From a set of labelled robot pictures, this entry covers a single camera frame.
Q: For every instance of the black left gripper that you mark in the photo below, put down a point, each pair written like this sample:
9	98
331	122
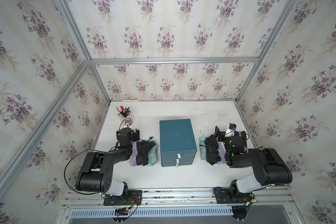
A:
135	136

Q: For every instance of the pink pen holder cup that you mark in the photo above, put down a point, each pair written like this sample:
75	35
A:
124	113

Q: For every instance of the teal drawer cabinet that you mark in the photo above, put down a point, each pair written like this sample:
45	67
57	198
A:
177	143

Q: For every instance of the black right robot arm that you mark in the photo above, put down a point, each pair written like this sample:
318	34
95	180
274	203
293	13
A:
268	167

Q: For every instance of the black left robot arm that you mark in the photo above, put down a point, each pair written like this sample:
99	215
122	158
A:
96	173

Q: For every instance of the black umbrella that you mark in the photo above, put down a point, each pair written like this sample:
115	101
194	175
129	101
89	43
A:
212	150
143	148

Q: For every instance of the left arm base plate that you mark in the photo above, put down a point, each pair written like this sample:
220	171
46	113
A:
129	198

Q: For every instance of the aluminium front rail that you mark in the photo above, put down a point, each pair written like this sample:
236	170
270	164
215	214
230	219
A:
180	197

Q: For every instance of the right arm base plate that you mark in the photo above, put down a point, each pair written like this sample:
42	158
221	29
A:
232	195

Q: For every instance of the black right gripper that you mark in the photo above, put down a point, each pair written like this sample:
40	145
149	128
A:
221	134

